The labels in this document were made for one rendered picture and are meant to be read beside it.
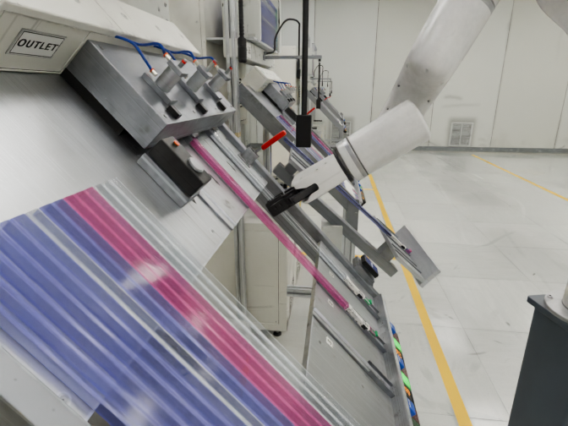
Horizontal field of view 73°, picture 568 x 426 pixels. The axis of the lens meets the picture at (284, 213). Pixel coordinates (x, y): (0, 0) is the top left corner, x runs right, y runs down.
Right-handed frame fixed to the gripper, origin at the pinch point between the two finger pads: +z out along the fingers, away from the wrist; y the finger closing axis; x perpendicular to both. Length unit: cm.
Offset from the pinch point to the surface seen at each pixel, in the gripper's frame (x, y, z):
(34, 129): -25.4, 39.7, 4.9
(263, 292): 47, -85, 55
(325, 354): 17.0, 28.8, -1.8
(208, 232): -6.4, 28.7, 1.9
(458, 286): 132, -155, -24
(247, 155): -11.5, -5.1, 1.2
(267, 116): -19, -85, 7
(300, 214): 6.0, -8.0, -0.7
